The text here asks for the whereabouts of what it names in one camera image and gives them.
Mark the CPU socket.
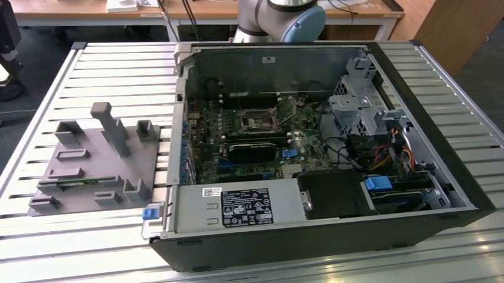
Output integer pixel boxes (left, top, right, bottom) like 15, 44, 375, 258
238, 108, 285, 133

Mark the black installed RAM stick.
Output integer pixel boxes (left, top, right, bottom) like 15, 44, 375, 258
226, 133, 287, 140
226, 137, 287, 144

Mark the black graphics card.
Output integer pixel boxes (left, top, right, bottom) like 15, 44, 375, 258
227, 142, 277, 165

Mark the green motherboard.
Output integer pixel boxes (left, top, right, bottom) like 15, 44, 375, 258
183, 96, 335, 185

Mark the silver chipset heatsink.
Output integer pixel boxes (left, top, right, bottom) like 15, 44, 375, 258
281, 164, 303, 180

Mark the thin metal locking lever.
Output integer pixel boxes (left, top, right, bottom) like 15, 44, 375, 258
232, 85, 243, 113

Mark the socket cover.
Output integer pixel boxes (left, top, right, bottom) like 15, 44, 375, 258
270, 96, 307, 116

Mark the silver metal drive cage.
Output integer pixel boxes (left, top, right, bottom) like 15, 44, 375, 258
329, 57, 409, 139

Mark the black plastic shroud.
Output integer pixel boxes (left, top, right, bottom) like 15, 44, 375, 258
295, 170, 377, 221

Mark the grey power supply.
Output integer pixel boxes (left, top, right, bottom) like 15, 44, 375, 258
171, 179, 309, 235

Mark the hard disk in blue carrier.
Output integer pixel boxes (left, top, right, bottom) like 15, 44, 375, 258
363, 176, 432, 210

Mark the black open PC case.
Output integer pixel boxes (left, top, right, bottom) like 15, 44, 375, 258
147, 40, 497, 274

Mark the grey printed parts rack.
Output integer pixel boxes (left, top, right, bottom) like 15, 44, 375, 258
27, 101, 162, 218

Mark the green RAM stick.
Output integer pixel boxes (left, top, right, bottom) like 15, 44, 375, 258
56, 177, 119, 187

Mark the wooden desk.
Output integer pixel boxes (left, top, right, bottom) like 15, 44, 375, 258
0, 0, 180, 42
164, 0, 406, 42

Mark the white box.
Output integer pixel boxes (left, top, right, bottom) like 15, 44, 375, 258
105, 0, 139, 13

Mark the brown wooden cabinet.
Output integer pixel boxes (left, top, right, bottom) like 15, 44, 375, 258
388, 0, 504, 77

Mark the yellow red wire bundle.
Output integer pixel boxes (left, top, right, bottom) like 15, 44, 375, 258
369, 126, 418, 173

